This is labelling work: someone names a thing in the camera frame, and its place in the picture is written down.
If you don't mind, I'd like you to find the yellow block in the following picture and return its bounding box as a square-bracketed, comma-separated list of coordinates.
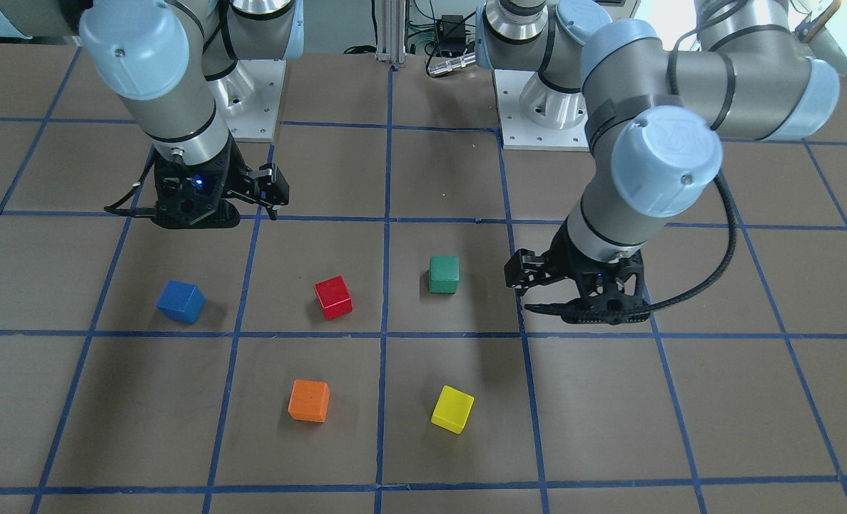
[430, 385, 475, 435]

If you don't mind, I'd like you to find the blue block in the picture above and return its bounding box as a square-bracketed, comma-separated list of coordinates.
[156, 280, 206, 324]

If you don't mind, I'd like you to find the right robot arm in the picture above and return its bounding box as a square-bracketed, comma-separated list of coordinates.
[0, 1, 305, 230]

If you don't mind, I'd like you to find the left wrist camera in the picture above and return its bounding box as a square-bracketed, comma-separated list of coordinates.
[524, 300, 651, 326]

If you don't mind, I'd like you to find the green block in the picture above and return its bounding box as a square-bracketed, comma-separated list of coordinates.
[427, 255, 460, 295]

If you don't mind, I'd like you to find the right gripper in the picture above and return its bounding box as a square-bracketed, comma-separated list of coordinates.
[153, 139, 290, 221]

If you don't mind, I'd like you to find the red block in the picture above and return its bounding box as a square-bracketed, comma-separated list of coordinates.
[313, 276, 353, 320]

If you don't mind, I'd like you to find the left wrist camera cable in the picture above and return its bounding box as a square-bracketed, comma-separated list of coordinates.
[523, 171, 739, 318]

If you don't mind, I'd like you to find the black power adapter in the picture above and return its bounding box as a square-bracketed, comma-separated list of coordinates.
[435, 14, 467, 46]

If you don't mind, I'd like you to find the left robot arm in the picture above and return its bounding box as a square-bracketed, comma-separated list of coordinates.
[475, 1, 841, 325]

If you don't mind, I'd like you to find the orange block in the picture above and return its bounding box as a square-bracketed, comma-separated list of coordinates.
[288, 378, 330, 423]

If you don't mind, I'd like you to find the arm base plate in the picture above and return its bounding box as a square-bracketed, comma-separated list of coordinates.
[208, 61, 287, 143]
[494, 69, 589, 152]

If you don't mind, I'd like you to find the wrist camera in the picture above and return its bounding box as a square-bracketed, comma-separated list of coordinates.
[151, 201, 240, 230]
[524, 300, 651, 326]

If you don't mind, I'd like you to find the aluminium frame post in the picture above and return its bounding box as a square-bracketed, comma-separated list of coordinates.
[373, 1, 409, 69]

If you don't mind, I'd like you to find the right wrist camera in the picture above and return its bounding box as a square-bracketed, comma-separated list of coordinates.
[151, 201, 240, 230]

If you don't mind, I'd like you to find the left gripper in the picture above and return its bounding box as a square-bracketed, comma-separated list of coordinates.
[504, 232, 645, 307]

